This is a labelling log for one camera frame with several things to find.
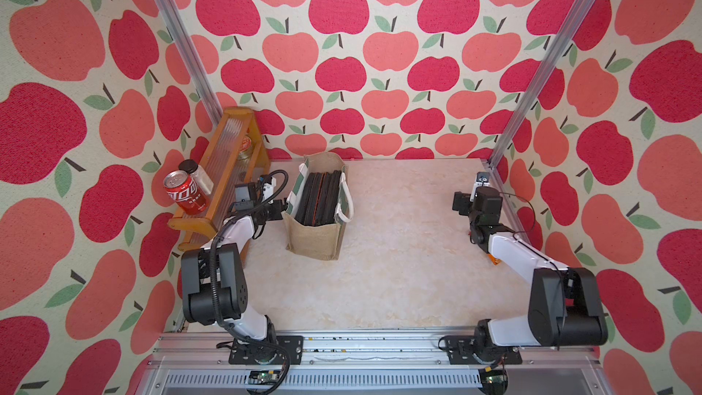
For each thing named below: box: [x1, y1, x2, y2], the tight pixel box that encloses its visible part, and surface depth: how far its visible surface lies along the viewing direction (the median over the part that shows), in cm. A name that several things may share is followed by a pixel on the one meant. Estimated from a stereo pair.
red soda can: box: [162, 169, 209, 216], surface depth 65 cm
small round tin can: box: [237, 135, 254, 161], surface depth 104 cm
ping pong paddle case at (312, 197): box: [302, 171, 324, 227], surface depth 90 cm
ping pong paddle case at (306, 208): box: [294, 171, 317, 226], surface depth 88 cm
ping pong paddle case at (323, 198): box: [314, 170, 332, 226], surface depth 90 cm
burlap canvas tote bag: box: [281, 152, 354, 261], surface depth 86 cm
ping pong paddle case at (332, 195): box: [325, 170, 342, 225], surface depth 88 cm
